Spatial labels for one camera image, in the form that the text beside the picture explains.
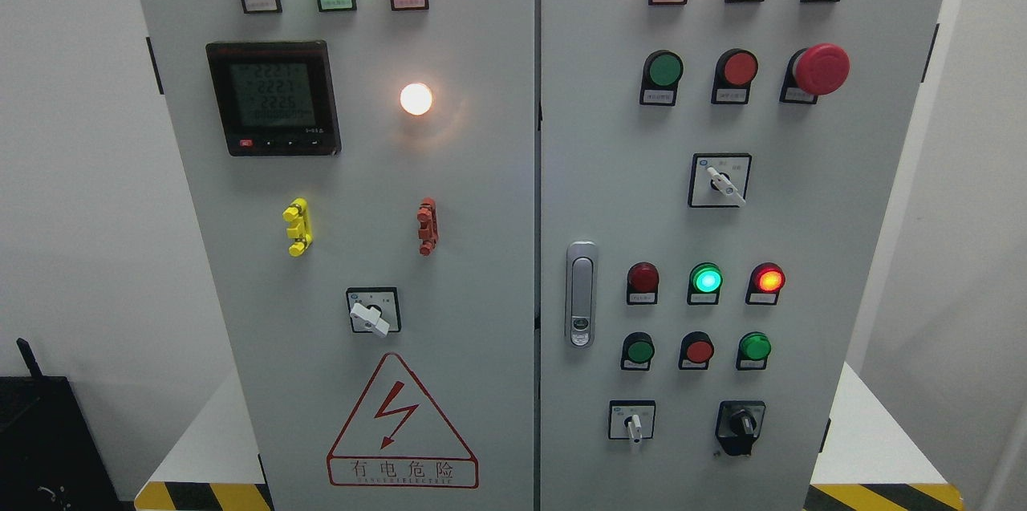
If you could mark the dark red indicator light left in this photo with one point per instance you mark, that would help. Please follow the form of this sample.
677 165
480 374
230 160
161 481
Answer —
642 284

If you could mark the white glowing indicator light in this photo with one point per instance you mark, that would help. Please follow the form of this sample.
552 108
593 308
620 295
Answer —
416 98

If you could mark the green push button lower left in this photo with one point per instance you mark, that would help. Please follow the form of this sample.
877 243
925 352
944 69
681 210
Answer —
637 351

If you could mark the grey left cabinet door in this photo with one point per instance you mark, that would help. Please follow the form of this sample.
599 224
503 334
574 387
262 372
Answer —
467 309

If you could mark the grey cabinet door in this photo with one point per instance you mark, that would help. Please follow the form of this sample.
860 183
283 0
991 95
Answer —
467 309
618 173

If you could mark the green lit indicator middle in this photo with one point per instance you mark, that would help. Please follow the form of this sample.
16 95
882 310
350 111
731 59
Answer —
705 284

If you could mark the green push button second row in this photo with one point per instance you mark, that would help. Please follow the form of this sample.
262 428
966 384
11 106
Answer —
661 75

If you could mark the red push button lower middle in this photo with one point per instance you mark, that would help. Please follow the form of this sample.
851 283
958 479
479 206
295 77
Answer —
696 351

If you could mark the grey right cabinet door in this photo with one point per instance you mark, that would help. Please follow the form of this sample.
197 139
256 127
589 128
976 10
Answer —
618 173

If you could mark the red electrical hazard warning sticker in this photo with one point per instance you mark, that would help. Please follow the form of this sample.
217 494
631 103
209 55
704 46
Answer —
396 436

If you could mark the red indicator light right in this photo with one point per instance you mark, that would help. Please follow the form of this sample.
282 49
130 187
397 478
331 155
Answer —
765 284

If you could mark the black digital power meter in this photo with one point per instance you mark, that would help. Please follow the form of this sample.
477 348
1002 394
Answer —
275 98

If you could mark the red push button second row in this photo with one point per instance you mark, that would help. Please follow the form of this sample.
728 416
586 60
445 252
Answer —
735 70

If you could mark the green illuminated button lower right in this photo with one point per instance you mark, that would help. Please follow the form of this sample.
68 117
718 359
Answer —
753 351

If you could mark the red emergency stop mushroom button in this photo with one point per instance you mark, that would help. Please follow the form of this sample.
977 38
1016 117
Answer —
814 71

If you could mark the white platform with hazard stripes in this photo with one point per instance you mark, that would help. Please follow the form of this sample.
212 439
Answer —
868 462

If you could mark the black box with antenna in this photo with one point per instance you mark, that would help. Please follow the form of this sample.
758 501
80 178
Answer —
48 458

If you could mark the silver door latch handle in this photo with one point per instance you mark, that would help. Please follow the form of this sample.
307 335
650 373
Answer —
582 257

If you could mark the white selector switch left door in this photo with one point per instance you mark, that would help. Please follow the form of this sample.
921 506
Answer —
374 310

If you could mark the white selector switch upper right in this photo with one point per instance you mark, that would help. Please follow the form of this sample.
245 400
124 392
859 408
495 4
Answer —
719 180

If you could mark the white selector switch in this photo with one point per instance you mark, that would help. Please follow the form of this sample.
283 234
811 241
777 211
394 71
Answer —
719 180
631 420

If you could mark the white selector switch bottom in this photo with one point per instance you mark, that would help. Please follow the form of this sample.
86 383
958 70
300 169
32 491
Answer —
631 420

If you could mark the black rotary knob switch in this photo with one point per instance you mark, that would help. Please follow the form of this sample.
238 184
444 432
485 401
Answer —
738 425

